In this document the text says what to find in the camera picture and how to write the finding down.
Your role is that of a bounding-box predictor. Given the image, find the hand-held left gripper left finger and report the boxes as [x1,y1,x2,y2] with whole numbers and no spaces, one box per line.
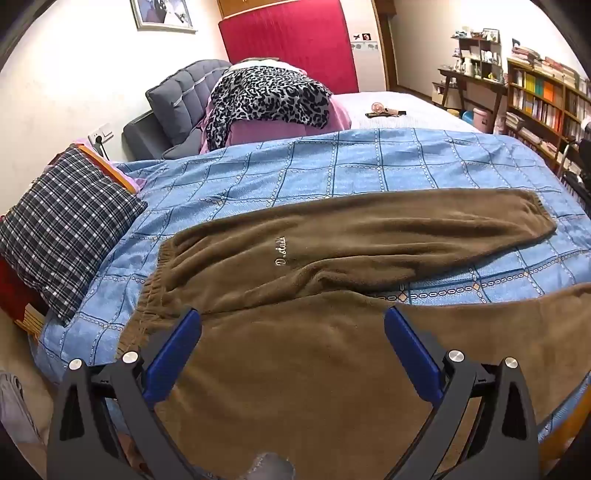
[46,307,204,480]

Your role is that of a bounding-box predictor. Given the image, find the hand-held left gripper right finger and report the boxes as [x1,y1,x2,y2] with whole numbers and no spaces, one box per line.
[384,305,541,480]

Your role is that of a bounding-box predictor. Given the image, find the brown fleece pants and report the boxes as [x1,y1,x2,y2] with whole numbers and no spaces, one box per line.
[115,188,591,480]

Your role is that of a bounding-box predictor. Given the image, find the red striped pillow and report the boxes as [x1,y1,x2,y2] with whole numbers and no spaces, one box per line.
[0,256,49,333]

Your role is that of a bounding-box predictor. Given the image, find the grey white cloth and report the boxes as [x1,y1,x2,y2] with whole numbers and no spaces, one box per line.
[0,369,42,444]

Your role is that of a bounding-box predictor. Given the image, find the dark plaid pillow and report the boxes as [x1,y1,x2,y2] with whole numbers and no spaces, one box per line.
[0,147,147,324]

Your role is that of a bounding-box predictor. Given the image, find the pink orange folded cloth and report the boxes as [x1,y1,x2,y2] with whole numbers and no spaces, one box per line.
[69,143,145,195]

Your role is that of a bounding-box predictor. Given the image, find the blue checked blanket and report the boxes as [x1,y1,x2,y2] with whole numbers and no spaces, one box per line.
[34,127,591,435]

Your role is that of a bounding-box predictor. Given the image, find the pink blanket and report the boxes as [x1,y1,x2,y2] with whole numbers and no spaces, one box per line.
[199,60,352,155]

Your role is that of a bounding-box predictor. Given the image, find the pink plastic bin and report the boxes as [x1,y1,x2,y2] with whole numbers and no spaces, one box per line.
[472,107,495,134]

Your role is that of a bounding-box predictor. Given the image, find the white bed sheet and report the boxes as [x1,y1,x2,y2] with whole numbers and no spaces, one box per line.
[332,91,483,134]

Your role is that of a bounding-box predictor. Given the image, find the grey tufted headboard cushion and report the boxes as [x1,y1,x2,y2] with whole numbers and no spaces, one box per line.
[122,59,234,160]

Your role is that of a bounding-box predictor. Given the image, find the leopard print blanket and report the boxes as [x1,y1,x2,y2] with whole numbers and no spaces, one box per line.
[205,66,334,151]

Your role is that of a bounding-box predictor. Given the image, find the dark wooden desk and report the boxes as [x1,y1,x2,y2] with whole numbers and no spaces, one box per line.
[431,67,509,125]

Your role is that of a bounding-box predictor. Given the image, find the wooden bookshelf with books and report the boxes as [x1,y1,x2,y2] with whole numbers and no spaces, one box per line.
[505,44,591,162]

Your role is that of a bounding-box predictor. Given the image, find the small wooden desktop shelf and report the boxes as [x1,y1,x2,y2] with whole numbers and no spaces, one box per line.
[450,28,504,81]

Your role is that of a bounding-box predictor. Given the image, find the red upright mattress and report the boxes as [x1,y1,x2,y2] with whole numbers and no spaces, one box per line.
[218,0,361,95]

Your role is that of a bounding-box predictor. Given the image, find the framed wedding photo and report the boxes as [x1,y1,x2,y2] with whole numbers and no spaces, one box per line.
[130,0,198,33]

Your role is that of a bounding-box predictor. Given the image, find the wooden bed frame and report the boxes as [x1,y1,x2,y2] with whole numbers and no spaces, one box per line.
[538,406,591,462]

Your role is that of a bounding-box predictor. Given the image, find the white wall socket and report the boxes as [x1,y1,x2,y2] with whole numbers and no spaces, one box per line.
[88,122,115,145]

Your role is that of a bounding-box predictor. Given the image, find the wooden door frame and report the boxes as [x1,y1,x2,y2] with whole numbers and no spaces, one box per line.
[372,0,399,90]

